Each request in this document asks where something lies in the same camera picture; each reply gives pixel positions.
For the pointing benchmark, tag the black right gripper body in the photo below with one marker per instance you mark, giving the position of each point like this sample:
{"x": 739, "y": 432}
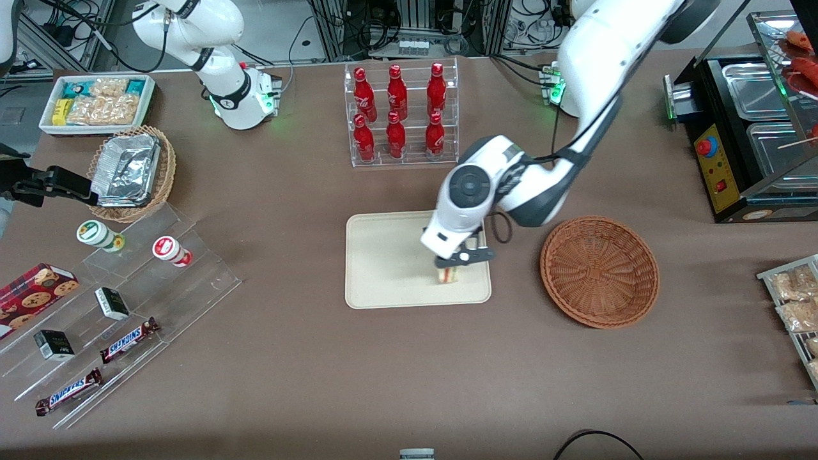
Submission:
{"x": 33, "y": 186}

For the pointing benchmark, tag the triangular sandwich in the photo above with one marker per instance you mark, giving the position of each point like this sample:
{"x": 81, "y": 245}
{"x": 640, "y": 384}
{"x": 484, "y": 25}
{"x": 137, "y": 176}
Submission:
{"x": 449, "y": 275}

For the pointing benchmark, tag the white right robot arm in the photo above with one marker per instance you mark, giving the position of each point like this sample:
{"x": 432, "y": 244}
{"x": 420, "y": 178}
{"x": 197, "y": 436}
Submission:
{"x": 220, "y": 70}

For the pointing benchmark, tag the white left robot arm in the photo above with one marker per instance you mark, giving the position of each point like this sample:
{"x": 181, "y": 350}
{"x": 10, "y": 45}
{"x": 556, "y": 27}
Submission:
{"x": 607, "y": 51}

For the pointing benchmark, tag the cream plastic tray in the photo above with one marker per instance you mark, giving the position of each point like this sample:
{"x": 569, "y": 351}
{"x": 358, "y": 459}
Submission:
{"x": 390, "y": 268}

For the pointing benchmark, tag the light wicker basket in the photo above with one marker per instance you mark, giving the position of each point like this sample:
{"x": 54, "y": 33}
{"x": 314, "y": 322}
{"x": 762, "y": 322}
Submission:
{"x": 167, "y": 169}

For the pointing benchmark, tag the brown round wicker basket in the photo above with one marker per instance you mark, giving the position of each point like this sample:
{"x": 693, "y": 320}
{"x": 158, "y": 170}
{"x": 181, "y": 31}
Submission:
{"x": 597, "y": 275}

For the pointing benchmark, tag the tray of packaged crackers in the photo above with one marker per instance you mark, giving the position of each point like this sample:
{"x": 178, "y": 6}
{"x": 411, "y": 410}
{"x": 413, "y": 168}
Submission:
{"x": 767, "y": 276}

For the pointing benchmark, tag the stacked aluminium foil containers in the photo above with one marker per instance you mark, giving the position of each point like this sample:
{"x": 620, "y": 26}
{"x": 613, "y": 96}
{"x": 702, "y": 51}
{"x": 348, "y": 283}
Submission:
{"x": 126, "y": 169}

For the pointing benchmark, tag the green lid white bottle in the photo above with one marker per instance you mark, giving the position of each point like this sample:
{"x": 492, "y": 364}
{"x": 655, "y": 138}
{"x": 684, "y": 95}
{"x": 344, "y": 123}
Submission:
{"x": 96, "y": 234}

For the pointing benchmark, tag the white rectangular snack bin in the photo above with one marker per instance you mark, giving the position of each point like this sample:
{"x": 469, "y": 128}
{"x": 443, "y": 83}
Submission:
{"x": 48, "y": 124}

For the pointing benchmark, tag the yellow snack pack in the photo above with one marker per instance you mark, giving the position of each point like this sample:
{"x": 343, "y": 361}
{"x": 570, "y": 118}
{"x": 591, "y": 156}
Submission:
{"x": 61, "y": 112}

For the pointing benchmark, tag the clear rice cracker bag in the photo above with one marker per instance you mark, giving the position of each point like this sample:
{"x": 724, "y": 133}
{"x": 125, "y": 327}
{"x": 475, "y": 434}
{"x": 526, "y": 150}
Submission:
{"x": 105, "y": 111}
{"x": 110, "y": 87}

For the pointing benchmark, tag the teal snack pack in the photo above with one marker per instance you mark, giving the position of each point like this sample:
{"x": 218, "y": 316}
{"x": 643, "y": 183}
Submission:
{"x": 73, "y": 89}
{"x": 136, "y": 85}

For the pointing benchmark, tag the clear acrylic bottle rack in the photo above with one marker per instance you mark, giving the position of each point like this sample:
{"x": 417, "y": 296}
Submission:
{"x": 412, "y": 153}

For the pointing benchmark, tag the red cola bottle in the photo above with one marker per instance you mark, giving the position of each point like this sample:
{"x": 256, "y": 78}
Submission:
{"x": 363, "y": 140}
{"x": 395, "y": 137}
{"x": 436, "y": 89}
{"x": 434, "y": 137}
{"x": 397, "y": 92}
{"x": 363, "y": 92}

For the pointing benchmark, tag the red cookie box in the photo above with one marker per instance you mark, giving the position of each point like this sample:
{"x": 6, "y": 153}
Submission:
{"x": 32, "y": 297}

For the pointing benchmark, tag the red lid white bottle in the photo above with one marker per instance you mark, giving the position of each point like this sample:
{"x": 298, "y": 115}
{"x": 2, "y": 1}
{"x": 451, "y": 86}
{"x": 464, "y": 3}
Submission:
{"x": 169, "y": 249}

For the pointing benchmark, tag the small black box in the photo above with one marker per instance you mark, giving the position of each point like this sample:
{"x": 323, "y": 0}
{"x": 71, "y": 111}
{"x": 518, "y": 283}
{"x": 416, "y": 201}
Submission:
{"x": 54, "y": 345}
{"x": 112, "y": 303}

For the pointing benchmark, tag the clear acrylic stepped display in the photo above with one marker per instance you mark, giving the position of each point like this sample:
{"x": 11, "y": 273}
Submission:
{"x": 192, "y": 287}

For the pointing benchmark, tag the brown Snickers bar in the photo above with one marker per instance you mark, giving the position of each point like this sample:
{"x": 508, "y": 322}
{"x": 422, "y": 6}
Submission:
{"x": 128, "y": 340}
{"x": 69, "y": 391}

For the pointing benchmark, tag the white power strip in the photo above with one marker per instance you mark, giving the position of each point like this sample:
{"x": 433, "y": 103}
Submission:
{"x": 413, "y": 47}

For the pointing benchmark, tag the small grey device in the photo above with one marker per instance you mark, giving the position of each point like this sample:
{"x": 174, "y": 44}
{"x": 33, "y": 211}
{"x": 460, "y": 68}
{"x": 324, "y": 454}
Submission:
{"x": 416, "y": 455}

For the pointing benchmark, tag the black sausage roller machine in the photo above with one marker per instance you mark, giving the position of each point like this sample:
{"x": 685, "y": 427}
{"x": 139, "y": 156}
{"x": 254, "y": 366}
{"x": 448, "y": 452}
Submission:
{"x": 719, "y": 166}

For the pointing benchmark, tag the clear bag of snacks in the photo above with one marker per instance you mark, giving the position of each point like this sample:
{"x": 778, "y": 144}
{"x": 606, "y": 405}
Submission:
{"x": 800, "y": 315}
{"x": 814, "y": 369}
{"x": 795, "y": 282}
{"x": 813, "y": 346}

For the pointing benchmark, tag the aluminium profile frame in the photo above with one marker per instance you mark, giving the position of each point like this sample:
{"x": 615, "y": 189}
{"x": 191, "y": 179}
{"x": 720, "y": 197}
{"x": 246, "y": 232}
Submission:
{"x": 64, "y": 32}

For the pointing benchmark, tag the aluminium frame with electronics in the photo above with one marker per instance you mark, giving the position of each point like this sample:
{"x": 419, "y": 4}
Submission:
{"x": 415, "y": 19}

